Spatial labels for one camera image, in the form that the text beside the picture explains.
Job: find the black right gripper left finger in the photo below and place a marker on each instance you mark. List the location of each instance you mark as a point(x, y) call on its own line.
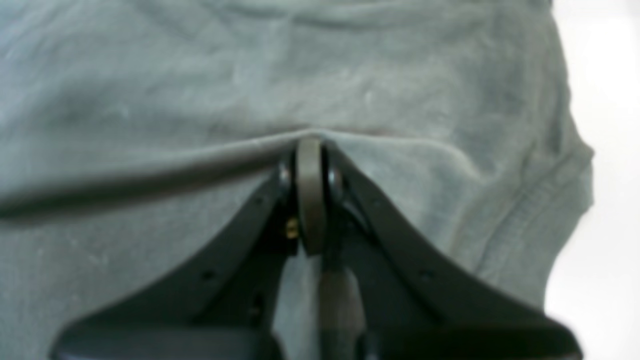
point(219, 304)

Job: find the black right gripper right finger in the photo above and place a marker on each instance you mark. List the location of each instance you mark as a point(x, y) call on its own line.
point(388, 294)

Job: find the grey t-shirt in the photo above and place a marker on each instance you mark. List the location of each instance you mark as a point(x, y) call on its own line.
point(132, 130)

